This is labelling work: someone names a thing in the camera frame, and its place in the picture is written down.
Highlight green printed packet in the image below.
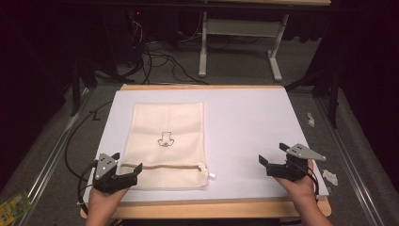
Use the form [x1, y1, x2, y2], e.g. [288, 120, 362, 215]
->
[0, 189, 34, 226]

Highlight white table mat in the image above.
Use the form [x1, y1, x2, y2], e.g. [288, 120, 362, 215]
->
[82, 88, 330, 203]

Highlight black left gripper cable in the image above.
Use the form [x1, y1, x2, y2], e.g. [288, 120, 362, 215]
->
[63, 99, 115, 206]

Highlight person's left hand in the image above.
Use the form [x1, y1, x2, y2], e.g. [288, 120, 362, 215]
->
[88, 186, 130, 215]

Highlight black metal stand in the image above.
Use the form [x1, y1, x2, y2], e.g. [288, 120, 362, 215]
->
[69, 57, 99, 118]
[283, 60, 342, 130]

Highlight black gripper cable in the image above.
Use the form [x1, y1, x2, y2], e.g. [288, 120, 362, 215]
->
[299, 164, 320, 198]
[63, 99, 115, 206]

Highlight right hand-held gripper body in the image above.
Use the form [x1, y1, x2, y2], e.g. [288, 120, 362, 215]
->
[265, 143, 327, 183]

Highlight black floor cables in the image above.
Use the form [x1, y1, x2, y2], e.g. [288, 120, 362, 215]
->
[123, 18, 211, 86]

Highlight person's right hand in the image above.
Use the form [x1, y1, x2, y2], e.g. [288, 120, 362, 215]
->
[275, 159, 316, 205]

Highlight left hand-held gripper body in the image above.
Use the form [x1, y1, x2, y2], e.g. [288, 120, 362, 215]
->
[91, 152, 138, 194]

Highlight white desk frame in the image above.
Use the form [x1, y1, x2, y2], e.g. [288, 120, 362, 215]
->
[198, 10, 290, 83]

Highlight cream cloth zipper bag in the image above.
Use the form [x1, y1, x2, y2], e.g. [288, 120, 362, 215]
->
[118, 101, 216, 191]

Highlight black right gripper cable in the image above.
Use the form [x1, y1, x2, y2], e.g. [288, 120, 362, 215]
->
[299, 164, 320, 198]

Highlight metal floor rail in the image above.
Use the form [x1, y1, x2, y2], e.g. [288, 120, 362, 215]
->
[12, 87, 95, 226]
[313, 93, 385, 226]

